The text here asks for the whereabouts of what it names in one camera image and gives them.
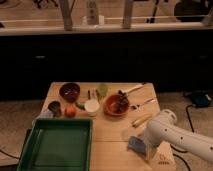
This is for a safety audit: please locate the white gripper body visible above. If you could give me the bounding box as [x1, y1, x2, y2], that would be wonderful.
[139, 132, 159, 161]

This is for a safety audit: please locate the blue sponge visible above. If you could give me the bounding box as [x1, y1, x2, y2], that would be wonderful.
[128, 136, 146, 155]

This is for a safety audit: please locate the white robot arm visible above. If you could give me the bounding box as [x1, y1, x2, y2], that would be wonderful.
[140, 109, 213, 163]

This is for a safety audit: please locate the green plastic tray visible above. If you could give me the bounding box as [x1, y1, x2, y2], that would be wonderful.
[17, 119, 93, 171]

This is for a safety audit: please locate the orange bowl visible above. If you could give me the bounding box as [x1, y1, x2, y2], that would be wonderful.
[103, 94, 130, 117]

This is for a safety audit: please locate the dark blue device on floor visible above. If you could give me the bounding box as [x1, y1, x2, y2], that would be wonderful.
[187, 92, 212, 108]

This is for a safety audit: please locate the green cup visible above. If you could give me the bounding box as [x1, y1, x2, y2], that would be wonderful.
[97, 83, 108, 97]

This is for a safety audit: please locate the white cup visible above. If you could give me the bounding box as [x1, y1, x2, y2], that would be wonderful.
[84, 99, 100, 116]

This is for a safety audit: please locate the green vegetable piece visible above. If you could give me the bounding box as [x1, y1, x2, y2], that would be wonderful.
[75, 101, 85, 110]

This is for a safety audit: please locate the orange fruit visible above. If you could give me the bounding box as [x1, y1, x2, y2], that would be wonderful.
[64, 106, 76, 118]

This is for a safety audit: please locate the dark brown bowl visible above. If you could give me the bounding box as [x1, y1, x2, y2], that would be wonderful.
[59, 83, 80, 103]

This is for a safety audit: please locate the dark metal cup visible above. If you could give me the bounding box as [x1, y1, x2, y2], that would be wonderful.
[48, 101, 62, 117]

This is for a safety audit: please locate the yellow handled knife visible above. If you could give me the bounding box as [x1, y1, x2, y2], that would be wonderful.
[132, 114, 152, 128]

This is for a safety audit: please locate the black floor cable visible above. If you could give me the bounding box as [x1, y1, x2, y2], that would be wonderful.
[185, 104, 198, 134]

